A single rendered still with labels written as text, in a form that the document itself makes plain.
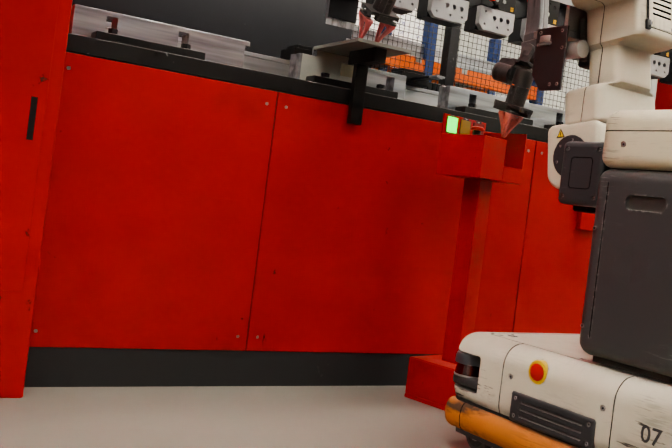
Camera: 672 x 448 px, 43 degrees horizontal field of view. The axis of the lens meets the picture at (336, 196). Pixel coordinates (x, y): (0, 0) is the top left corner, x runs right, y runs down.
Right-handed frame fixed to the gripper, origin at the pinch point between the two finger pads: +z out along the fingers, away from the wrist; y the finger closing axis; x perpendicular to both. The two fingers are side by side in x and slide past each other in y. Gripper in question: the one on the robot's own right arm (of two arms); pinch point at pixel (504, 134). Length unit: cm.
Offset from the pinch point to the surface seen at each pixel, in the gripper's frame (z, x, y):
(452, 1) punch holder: -35, -7, 41
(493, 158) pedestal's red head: 6.7, 9.9, -6.3
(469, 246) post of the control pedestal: 33.1, 8.2, -6.9
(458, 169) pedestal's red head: 12.7, 15.1, 0.2
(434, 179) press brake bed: 20.2, 2.0, 18.3
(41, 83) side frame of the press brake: 17, 123, 39
